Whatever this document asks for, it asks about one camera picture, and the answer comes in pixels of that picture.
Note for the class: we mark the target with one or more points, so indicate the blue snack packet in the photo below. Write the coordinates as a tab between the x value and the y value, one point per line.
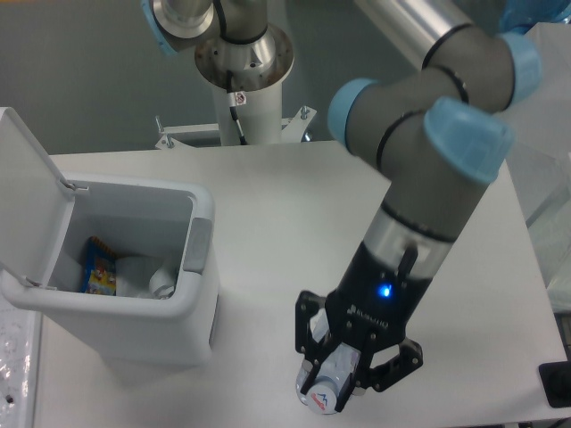
100	269

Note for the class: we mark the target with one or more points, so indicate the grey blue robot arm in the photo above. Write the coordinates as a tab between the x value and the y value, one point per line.
436	138

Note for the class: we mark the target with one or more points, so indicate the white trash can lid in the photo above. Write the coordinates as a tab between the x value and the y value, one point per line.
37	203

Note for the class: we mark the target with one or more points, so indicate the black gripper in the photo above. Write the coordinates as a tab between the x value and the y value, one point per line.
365	314

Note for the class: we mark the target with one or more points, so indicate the white tissue wrapper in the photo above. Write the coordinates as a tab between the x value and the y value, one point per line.
145	277

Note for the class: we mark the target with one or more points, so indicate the black device at edge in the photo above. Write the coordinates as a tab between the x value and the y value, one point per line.
555	378

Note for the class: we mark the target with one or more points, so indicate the blue water jug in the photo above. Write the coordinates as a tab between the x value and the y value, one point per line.
520	16

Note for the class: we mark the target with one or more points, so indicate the white trash can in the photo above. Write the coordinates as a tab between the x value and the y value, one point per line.
135	217

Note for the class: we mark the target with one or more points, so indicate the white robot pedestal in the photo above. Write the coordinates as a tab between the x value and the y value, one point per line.
243	117

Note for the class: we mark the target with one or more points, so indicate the clear plastic water bottle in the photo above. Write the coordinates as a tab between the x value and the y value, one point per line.
330	382

